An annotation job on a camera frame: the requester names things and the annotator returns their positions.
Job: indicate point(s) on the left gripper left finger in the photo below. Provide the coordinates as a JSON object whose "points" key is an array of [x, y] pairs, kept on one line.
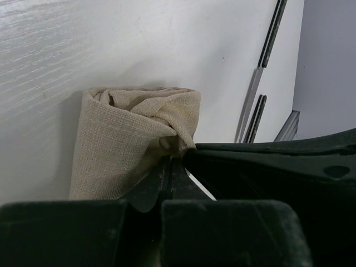
{"points": [[147, 193]]}

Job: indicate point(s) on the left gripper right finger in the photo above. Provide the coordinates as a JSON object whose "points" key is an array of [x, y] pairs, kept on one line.
{"points": [[180, 186]]}

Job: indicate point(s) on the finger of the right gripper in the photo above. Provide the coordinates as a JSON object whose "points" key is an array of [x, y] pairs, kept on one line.
{"points": [[315, 177]]}

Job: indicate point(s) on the beige cloth napkin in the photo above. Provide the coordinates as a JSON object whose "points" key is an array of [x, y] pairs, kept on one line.
{"points": [[124, 132]]}

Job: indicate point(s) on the steel fork black handle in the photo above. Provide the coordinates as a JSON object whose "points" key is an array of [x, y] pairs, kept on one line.
{"points": [[255, 120]]}

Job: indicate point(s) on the aluminium front rail frame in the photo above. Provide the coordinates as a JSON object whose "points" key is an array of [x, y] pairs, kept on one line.
{"points": [[290, 128]]}

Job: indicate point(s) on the steel knife black handle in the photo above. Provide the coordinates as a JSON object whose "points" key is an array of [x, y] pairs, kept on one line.
{"points": [[257, 74]]}

